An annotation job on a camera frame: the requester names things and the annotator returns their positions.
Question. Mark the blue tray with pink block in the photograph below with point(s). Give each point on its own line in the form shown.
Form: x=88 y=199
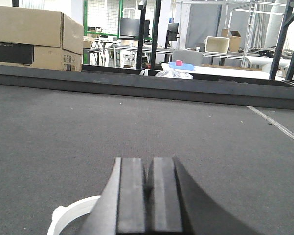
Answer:
x=181 y=65

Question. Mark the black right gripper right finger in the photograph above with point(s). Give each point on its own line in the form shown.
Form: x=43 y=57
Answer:
x=179 y=206

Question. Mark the small open cardboard box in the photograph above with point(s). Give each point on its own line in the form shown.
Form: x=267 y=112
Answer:
x=234 y=39

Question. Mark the white plastic tub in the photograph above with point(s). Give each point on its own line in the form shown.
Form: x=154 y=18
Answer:
x=216 y=44

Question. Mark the large cardboard box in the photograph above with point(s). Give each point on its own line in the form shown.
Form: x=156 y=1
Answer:
x=40 y=39

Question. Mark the black raised table edge rail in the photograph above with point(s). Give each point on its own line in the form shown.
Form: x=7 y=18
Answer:
x=202 y=88

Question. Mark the black computer monitor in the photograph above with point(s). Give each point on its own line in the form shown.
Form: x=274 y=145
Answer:
x=129 y=28

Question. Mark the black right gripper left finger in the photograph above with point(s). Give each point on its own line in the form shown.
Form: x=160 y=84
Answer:
x=120 y=210

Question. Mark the white curved PVC pipe clamp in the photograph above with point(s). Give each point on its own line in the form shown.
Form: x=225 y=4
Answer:
x=62 y=216

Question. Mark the crumpled clear plastic bag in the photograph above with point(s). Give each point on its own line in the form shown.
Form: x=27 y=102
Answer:
x=172 y=73

